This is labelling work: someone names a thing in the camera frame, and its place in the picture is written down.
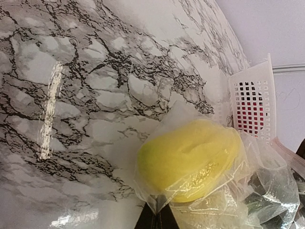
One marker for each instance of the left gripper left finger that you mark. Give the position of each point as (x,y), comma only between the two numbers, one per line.
(147,219)

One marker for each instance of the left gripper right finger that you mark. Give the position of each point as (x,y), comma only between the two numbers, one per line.
(165,217)

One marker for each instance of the clear zip top bag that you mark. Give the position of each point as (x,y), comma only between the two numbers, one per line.
(264,188)

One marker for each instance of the fake red pepper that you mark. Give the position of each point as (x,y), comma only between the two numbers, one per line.
(250,118)

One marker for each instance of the white plastic basket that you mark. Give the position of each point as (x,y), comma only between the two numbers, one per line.
(252,84)

